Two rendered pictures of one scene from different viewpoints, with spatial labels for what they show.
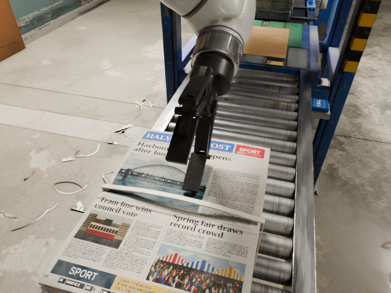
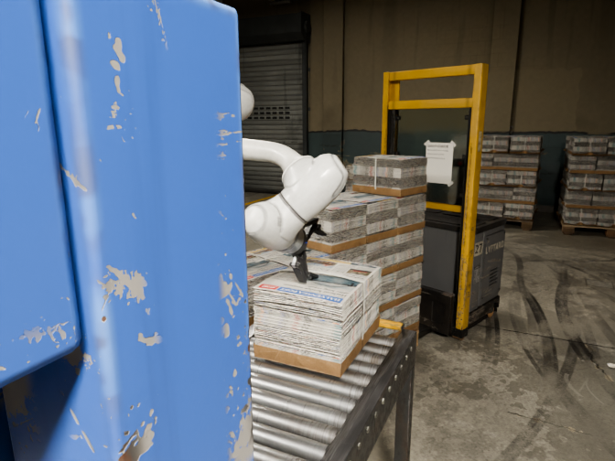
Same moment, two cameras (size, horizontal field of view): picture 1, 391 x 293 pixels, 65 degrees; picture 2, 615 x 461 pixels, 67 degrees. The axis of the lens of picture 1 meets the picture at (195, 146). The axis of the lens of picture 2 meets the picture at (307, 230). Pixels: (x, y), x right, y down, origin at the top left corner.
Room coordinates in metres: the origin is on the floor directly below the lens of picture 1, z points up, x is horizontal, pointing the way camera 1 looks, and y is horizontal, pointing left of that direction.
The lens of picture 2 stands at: (1.74, 0.22, 1.51)
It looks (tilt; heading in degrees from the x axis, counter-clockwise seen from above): 13 degrees down; 190
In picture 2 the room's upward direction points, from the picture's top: straight up
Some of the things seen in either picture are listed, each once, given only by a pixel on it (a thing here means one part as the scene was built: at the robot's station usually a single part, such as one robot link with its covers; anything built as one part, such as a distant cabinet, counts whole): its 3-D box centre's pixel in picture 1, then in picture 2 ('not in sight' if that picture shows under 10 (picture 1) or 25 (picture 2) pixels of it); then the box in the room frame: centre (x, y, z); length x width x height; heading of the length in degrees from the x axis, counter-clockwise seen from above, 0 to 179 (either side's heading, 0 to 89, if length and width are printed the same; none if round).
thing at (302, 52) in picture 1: (259, 46); not in sight; (1.76, -0.38, 0.75); 0.70 x 0.65 x 0.10; 164
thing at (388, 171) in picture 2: not in sight; (386, 253); (-1.28, 0.24, 0.65); 0.39 x 0.30 x 1.29; 54
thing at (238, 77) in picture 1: (248, 81); not in sight; (1.28, -0.24, 0.77); 0.47 x 0.05 x 0.05; 74
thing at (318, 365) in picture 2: not in sight; (307, 348); (0.45, 0.00, 0.83); 0.29 x 0.16 x 0.04; 74
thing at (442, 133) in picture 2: not in sight; (428, 155); (-1.65, 0.51, 1.27); 0.57 x 0.01 x 0.65; 54
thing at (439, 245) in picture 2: not in sight; (447, 263); (-1.93, 0.72, 0.40); 0.69 x 0.55 x 0.80; 54
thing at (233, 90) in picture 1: (244, 94); not in sight; (1.16, -0.21, 0.77); 0.47 x 0.05 x 0.05; 74
